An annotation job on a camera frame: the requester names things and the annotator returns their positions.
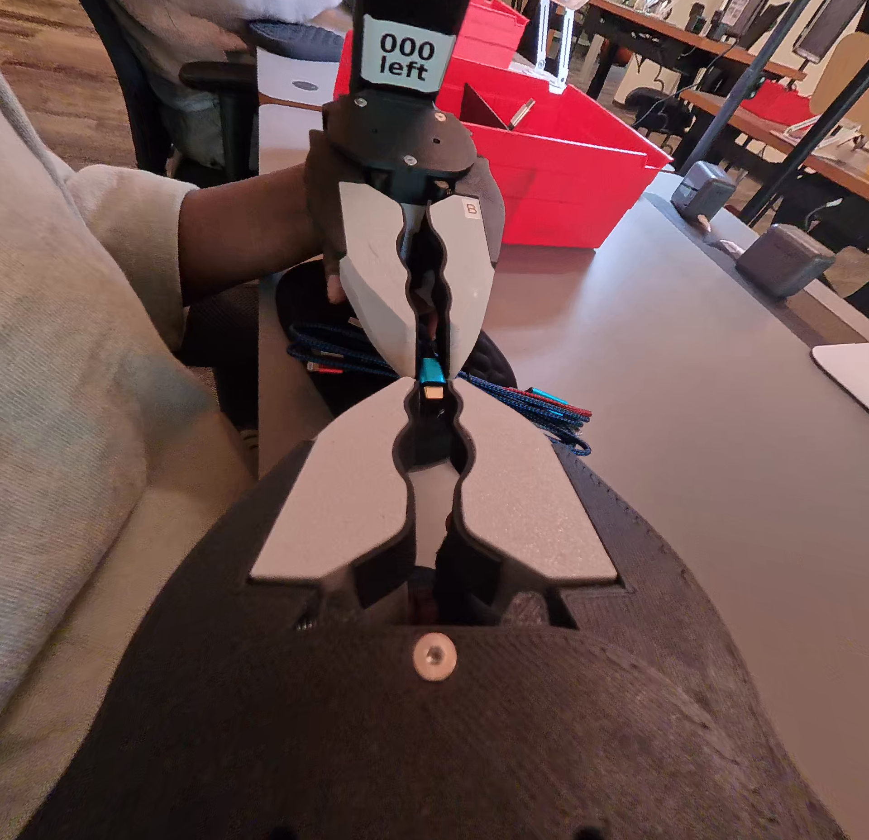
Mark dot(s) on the dark metal pole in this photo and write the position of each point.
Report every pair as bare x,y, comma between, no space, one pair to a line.
801,148
753,73

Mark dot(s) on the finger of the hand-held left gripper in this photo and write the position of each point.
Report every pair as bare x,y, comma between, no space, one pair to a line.
370,256
468,277

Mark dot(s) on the white tablet stand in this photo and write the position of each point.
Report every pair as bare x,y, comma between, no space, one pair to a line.
543,39
848,372

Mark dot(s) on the small grey box device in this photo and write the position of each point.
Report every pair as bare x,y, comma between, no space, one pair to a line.
703,192
784,263

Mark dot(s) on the person's left forearm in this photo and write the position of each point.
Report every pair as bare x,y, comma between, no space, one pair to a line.
244,236

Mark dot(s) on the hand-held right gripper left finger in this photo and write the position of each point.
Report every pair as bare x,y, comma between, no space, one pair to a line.
332,507

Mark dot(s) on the black office chair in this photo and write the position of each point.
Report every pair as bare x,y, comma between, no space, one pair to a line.
227,107

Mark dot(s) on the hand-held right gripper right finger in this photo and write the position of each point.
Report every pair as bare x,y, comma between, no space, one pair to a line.
536,507

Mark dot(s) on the small red plastic bin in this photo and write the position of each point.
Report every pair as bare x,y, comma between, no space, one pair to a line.
774,104

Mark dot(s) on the person's left hand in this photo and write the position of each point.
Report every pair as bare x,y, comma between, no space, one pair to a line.
324,216

